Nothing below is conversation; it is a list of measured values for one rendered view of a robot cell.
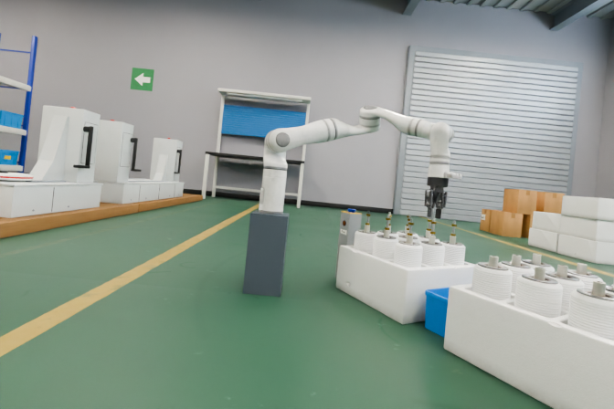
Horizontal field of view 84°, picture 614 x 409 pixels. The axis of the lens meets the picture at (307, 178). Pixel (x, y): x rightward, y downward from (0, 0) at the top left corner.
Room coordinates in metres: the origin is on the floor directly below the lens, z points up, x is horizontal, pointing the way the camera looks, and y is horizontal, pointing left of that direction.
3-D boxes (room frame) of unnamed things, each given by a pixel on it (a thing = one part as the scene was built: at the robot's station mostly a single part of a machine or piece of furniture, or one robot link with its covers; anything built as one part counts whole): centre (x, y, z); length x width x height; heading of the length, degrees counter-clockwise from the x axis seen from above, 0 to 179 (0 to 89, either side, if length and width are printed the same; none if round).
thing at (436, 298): (1.16, -0.57, 0.06); 0.30 x 0.11 x 0.12; 120
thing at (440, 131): (1.28, -0.48, 0.63); 0.09 x 0.07 x 0.15; 143
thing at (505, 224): (4.39, -2.59, 0.15); 0.30 x 0.24 x 0.30; 179
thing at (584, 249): (3.01, -2.60, 0.09); 0.39 x 0.39 x 0.18; 4
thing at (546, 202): (4.42, -3.10, 0.45); 0.30 x 0.24 x 0.30; 178
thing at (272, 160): (1.34, 0.13, 0.54); 0.09 x 0.09 x 0.17; 22
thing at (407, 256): (1.23, -0.39, 0.16); 0.10 x 0.10 x 0.18
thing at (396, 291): (1.39, -0.43, 0.09); 0.39 x 0.39 x 0.18; 30
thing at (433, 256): (1.29, -0.49, 0.16); 0.10 x 0.10 x 0.18
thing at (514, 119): (6.26, -3.23, 1.55); 3.20 x 0.12 x 3.10; 91
